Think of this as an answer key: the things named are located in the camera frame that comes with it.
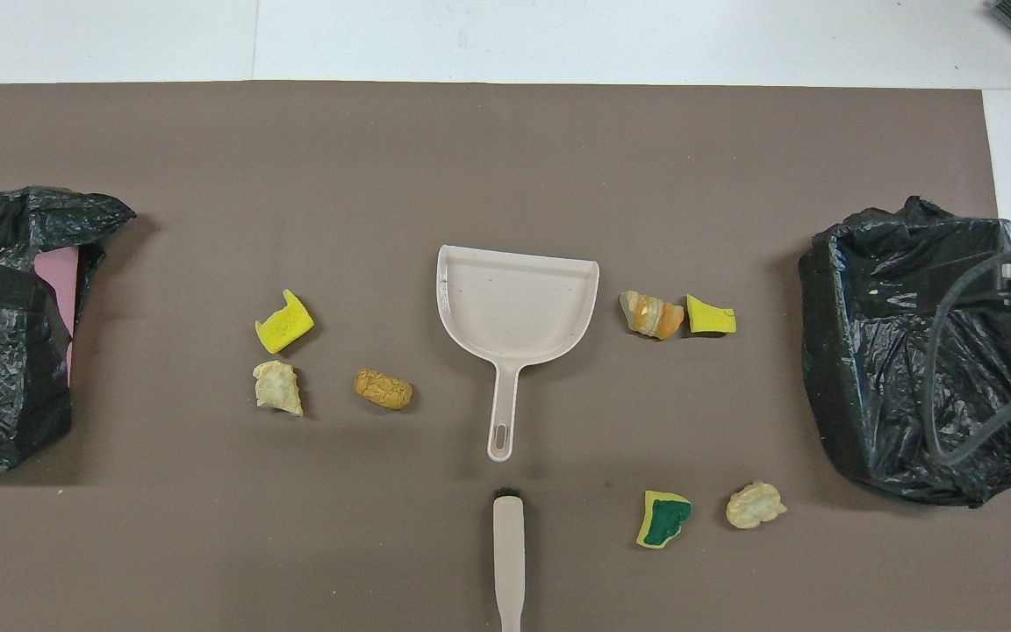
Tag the black bag lined bin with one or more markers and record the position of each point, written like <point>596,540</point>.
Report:
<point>892,351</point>

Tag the orange beige striped chunk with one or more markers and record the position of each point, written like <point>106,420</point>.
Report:
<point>651,314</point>

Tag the plain yellow sponge wedge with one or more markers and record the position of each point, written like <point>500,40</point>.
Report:
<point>709,318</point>

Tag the tan cork-like lump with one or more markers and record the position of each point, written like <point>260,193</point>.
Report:
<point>383,389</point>

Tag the pink plastic bin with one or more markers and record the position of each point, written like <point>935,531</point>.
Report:
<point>62,276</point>

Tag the curved yellow green sponge piece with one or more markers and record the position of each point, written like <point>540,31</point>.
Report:
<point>284,323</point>

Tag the beige plastic dustpan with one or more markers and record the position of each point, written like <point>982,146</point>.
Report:
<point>514,307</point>

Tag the cream foam chunk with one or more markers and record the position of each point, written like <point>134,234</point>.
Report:
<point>756,505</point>
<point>277,388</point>

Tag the brown paper table mat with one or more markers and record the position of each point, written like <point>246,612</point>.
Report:
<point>505,175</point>

